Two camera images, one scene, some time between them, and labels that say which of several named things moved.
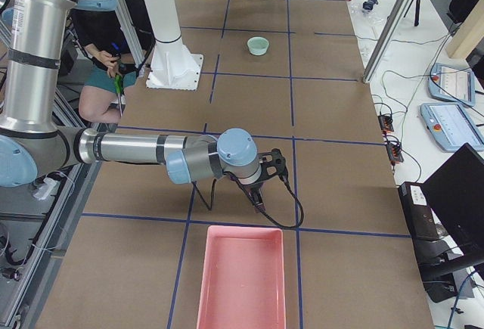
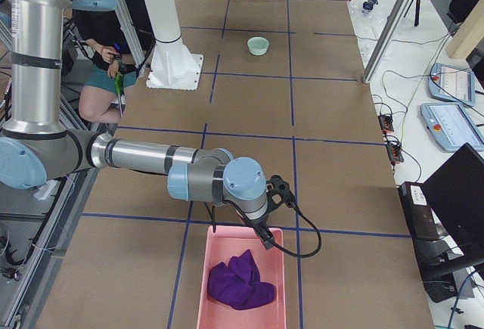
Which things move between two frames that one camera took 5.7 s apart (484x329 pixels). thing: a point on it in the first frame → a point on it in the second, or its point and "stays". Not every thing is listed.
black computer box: [421, 220] stays
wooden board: [469, 33] stays
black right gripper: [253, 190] → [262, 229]
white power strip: [41, 193] stays
